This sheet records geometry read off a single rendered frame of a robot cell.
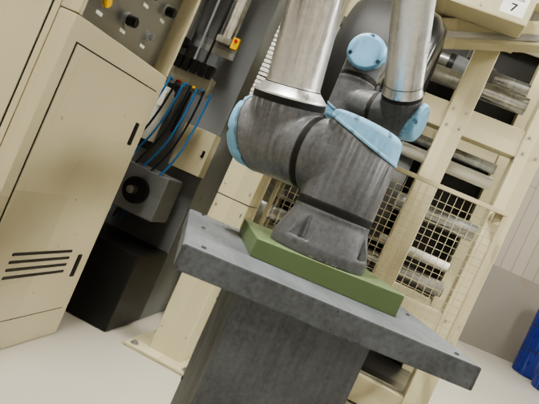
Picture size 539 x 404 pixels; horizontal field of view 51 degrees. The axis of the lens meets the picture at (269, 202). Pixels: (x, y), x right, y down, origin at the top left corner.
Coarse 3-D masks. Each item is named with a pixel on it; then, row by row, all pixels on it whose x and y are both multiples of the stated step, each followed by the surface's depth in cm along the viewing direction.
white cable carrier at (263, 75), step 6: (276, 36) 203; (270, 48) 203; (270, 54) 203; (264, 60) 203; (270, 60) 206; (264, 66) 203; (258, 72) 204; (264, 72) 208; (258, 78) 203; (264, 78) 203; (252, 90) 204
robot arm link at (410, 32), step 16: (400, 0) 111; (416, 0) 110; (432, 0) 111; (400, 16) 113; (416, 16) 111; (432, 16) 113; (400, 32) 114; (416, 32) 113; (400, 48) 116; (416, 48) 115; (400, 64) 118; (416, 64) 117; (384, 80) 124; (400, 80) 120; (416, 80) 120; (384, 96) 124; (400, 96) 122; (416, 96) 122; (368, 112) 129; (384, 112) 126; (400, 112) 124; (416, 112) 123; (400, 128) 125; (416, 128) 125
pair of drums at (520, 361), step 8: (536, 320) 575; (536, 328) 569; (528, 336) 576; (536, 336) 565; (528, 344) 571; (536, 344) 562; (520, 352) 578; (528, 352) 567; (536, 352) 559; (520, 360) 572; (528, 360) 563; (536, 360) 558; (520, 368) 568; (528, 368) 561; (536, 368) 556; (528, 376) 558; (536, 376) 524; (536, 384) 518
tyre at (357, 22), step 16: (368, 0) 183; (384, 0) 184; (352, 16) 181; (368, 16) 178; (384, 16) 178; (352, 32) 176; (368, 32) 175; (384, 32) 175; (432, 32) 177; (336, 48) 178; (432, 48) 176; (336, 64) 177; (432, 64) 180; (336, 80) 177
